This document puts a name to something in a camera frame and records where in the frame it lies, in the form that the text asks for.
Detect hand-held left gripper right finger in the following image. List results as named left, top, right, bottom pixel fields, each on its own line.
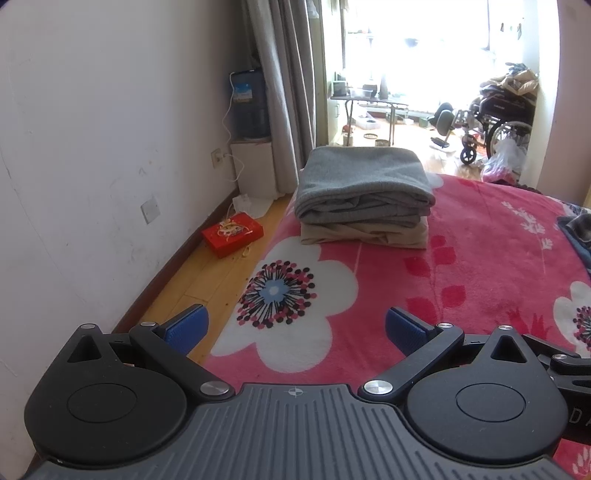
left=358, top=306, right=533, bottom=403

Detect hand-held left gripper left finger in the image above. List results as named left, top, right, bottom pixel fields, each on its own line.
left=64, top=304, right=235, bottom=403

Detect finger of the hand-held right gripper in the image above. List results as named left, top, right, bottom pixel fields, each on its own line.
left=522, top=333, right=591, bottom=391

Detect grey sweatshirt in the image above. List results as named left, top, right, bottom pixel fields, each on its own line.
left=294, top=146, right=438, bottom=230

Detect pink floral blanket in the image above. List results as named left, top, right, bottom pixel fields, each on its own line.
left=202, top=170, right=591, bottom=480

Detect red box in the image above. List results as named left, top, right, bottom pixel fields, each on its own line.
left=201, top=212, right=265, bottom=259

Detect folded beige pants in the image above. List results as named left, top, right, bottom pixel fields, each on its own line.
left=298, top=216, right=430, bottom=251

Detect dark blue garment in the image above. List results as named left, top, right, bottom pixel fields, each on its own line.
left=555, top=213, right=591, bottom=269

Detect crumpled white paper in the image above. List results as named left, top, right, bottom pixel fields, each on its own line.
left=230, top=193, right=274, bottom=219

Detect clear plastic bag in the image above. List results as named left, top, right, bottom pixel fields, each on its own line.
left=481, top=137, right=528, bottom=186

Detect black padded footrest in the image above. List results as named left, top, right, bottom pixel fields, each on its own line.
left=428, top=102, right=459, bottom=150

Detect water dispenser with blue bottle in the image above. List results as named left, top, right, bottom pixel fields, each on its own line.
left=228, top=67, right=279, bottom=193

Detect black wheelchair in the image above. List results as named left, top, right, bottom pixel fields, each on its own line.
left=458, top=84, right=537, bottom=165

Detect folding table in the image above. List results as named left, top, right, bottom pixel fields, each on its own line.
left=329, top=80, right=410, bottom=147

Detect grey curtain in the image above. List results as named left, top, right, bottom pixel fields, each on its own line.
left=244, top=0, right=325, bottom=195

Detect beige coat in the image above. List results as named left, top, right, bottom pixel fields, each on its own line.
left=479, top=61, right=541, bottom=99

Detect white wall plate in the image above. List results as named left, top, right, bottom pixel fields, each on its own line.
left=140, top=195, right=162, bottom=225

